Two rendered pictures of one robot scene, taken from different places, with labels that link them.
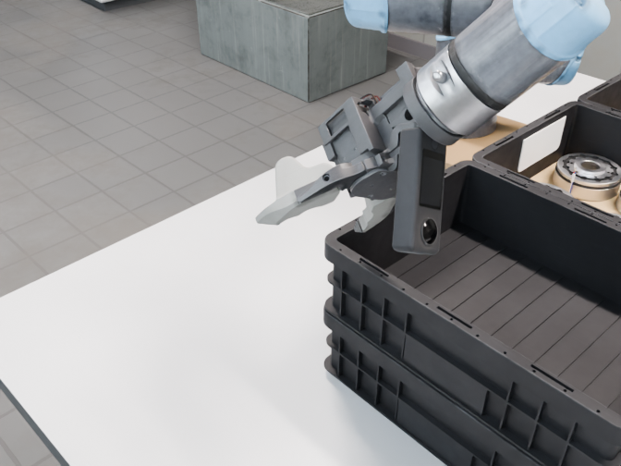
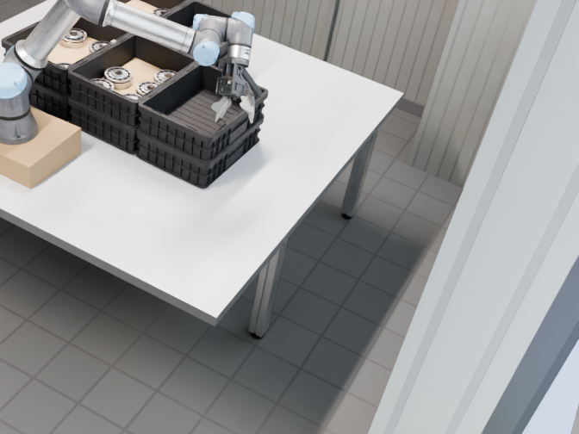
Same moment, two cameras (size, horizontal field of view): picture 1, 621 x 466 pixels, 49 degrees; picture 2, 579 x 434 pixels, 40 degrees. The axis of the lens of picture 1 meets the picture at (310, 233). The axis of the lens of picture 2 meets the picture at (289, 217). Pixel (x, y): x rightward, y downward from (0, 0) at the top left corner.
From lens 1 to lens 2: 2.66 m
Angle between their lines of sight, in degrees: 85
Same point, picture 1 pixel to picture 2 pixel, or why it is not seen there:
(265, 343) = (194, 208)
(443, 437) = (237, 152)
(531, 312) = (194, 116)
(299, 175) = (245, 103)
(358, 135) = (241, 83)
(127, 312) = (189, 256)
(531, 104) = not seen: outside the picture
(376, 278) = (226, 127)
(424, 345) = (234, 130)
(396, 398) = (227, 160)
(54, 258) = not seen: outside the picture
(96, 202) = not seen: outside the picture
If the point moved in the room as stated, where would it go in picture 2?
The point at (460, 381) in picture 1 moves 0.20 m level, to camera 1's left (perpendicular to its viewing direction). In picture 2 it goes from (241, 127) to (258, 162)
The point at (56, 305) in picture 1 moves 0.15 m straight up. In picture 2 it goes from (193, 282) to (197, 246)
